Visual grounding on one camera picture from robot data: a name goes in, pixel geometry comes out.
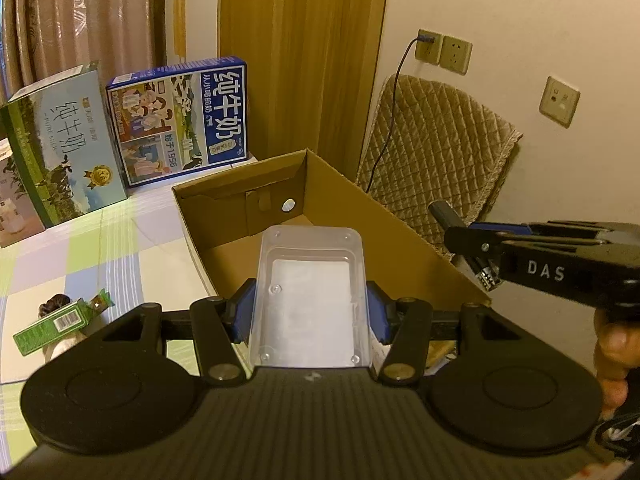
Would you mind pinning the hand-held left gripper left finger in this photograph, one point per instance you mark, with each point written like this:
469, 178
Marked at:
242, 312

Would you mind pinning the wooden door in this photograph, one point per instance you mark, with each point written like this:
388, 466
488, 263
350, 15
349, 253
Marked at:
300, 60

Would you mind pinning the person's right hand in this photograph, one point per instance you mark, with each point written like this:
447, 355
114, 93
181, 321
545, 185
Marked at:
612, 355

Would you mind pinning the blue milk carton box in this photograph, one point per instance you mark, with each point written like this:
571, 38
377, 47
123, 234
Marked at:
175, 120

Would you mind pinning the beige wall switch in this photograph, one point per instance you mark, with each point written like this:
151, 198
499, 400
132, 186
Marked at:
559, 102

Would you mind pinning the white appliance box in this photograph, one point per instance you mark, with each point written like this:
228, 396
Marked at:
15, 210

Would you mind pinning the dark white-marked clothing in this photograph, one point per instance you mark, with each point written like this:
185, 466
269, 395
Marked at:
620, 435

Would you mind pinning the green toothpaste box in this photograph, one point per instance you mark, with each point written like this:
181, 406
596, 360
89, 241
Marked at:
50, 327

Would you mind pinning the dark charger plug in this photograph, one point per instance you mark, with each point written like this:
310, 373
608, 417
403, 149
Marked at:
426, 38

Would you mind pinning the cardboard box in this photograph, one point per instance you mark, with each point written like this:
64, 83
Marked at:
350, 210

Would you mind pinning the black chair frame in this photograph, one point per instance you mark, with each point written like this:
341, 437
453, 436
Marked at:
447, 212

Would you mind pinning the beige wall socket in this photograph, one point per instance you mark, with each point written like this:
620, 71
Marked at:
430, 52
456, 55

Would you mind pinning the clear plastic container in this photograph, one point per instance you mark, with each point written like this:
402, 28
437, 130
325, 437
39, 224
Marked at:
310, 300

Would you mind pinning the brown curtain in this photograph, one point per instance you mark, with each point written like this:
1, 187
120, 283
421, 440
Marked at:
75, 20

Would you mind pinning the green snack packet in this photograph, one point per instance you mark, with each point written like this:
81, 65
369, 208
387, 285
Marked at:
102, 302

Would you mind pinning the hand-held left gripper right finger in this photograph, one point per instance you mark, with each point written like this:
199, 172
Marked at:
377, 315

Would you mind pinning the light wooden stick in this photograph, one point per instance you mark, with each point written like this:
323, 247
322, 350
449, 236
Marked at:
179, 25

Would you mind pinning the green milk carton box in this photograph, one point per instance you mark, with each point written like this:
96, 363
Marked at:
65, 160

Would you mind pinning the checked tablecloth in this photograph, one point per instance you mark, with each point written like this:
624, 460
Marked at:
125, 260

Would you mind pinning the quilted beige chair cover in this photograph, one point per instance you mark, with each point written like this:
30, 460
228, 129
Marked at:
440, 150

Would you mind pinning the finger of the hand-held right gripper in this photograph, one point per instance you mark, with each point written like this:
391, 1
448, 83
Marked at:
500, 229
475, 242

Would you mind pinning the dark brown round item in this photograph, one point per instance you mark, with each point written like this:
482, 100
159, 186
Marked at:
55, 304

